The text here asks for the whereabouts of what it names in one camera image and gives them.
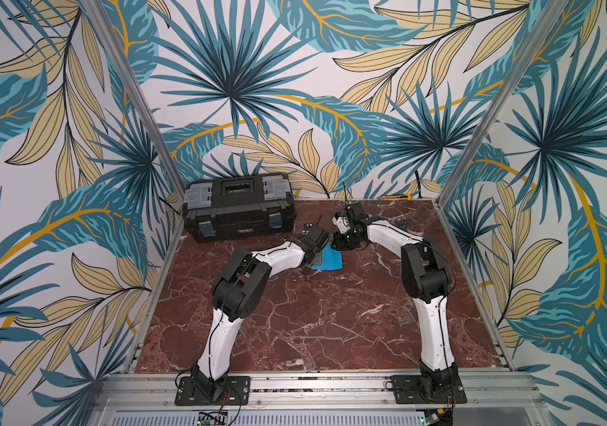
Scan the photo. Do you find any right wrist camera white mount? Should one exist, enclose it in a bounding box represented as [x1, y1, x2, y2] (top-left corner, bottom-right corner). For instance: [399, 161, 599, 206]
[332, 211, 351, 235]

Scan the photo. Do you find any yellow utility knife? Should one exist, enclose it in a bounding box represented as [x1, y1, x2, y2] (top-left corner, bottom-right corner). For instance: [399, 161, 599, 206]
[381, 195, 413, 202]

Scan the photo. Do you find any right aluminium corner post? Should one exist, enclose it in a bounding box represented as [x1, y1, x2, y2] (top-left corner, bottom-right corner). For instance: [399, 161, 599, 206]
[436, 0, 568, 210]

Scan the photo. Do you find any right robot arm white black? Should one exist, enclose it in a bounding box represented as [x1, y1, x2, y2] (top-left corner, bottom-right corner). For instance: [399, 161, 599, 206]
[332, 202, 460, 404]

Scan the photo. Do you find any green circuit board with wires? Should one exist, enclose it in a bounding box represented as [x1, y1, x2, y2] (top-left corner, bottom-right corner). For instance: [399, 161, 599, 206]
[195, 411, 229, 426]

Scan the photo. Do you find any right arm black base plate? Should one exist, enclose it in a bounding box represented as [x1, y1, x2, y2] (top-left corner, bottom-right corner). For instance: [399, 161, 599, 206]
[386, 376, 468, 406]

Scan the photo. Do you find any aluminium corner post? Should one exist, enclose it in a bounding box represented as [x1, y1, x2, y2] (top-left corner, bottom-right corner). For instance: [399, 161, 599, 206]
[81, 0, 185, 195]
[436, 0, 568, 210]

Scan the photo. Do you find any black grey toolbox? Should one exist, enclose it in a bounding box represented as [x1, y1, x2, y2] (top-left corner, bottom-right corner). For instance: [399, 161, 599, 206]
[182, 174, 296, 242]

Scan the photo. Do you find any left aluminium corner post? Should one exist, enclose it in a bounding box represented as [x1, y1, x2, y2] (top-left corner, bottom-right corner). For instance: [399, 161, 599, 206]
[81, 0, 185, 195]

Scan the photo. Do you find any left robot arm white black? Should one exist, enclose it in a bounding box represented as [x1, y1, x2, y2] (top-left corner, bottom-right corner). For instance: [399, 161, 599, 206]
[191, 225, 329, 401]

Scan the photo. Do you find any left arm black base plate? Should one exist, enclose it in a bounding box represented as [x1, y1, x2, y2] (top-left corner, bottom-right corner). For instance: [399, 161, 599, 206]
[174, 376, 251, 406]

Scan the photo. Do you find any aluminium front rail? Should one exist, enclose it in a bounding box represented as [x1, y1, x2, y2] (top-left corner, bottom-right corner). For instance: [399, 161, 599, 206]
[87, 368, 553, 425]

